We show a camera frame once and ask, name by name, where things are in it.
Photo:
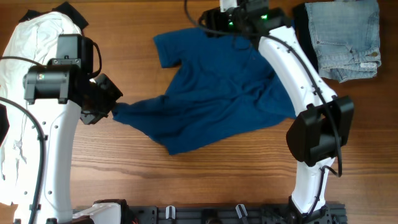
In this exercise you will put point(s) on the black folded garment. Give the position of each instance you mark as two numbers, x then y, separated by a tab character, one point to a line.
303	34

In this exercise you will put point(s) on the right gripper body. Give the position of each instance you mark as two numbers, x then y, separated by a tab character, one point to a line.
225	23

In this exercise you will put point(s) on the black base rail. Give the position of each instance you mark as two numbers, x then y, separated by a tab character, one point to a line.
268	214

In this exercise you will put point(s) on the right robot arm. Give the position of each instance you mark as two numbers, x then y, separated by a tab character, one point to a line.
323	119

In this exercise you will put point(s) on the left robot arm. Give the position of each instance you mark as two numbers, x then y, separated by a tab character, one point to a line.
60	94

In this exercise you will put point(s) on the blue polo shirt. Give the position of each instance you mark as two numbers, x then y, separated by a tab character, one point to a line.
223	87

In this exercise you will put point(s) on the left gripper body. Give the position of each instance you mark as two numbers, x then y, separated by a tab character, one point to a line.
104	94

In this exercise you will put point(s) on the white garment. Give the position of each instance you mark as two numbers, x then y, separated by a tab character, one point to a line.
36	40

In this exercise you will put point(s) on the folded light blue jeans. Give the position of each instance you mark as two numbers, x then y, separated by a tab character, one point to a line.
345	38

